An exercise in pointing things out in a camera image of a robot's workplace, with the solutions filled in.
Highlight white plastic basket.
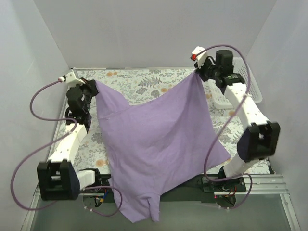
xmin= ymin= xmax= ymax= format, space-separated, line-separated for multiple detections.
xmin=205 ymin=57 xmax=263 ymax=110

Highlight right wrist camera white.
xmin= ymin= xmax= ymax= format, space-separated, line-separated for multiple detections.
xmin=190 ymin=46 xmax=208 ymax=69

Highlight aluminium frame rail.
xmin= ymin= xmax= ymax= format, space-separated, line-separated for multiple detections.
xmin=38 ymin=169 xmax=287 ymax=200

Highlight purple t shirt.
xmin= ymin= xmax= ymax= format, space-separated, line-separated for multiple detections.
xmin=96 ymin=73 xmax=230 ymax=223

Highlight floral patterned table mat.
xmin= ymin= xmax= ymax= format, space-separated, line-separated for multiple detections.
xmin=48 ymin=68 xmax=270 ymax=175

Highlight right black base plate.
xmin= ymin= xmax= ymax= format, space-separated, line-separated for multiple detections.
xmin=196 ymin=177 xmax=246 ymax=194

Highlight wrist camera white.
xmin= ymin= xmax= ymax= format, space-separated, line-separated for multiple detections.
xmin=190 ymin=46 xmax=208 ymax=69
xmin=58 ymin=72 xmax=85 ymax=88

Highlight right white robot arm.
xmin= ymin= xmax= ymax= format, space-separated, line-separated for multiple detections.
xmin=191 ymin=47 xmax=281 ymax=191

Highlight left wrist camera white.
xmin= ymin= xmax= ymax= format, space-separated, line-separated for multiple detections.
xmin=58 ymin=72 xmax=85 ymax=88

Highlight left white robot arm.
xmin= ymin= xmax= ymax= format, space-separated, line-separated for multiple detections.
xmin=37 ymin=78 xmax=103 ymax=201

